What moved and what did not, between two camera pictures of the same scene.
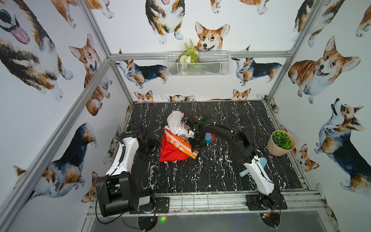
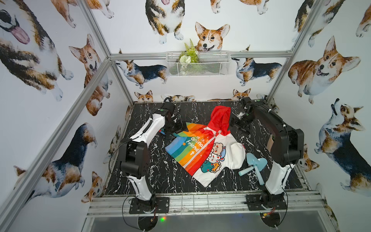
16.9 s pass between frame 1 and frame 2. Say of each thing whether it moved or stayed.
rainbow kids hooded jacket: moved
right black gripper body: moved
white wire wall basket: stayed
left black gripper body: moved
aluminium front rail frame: stayed
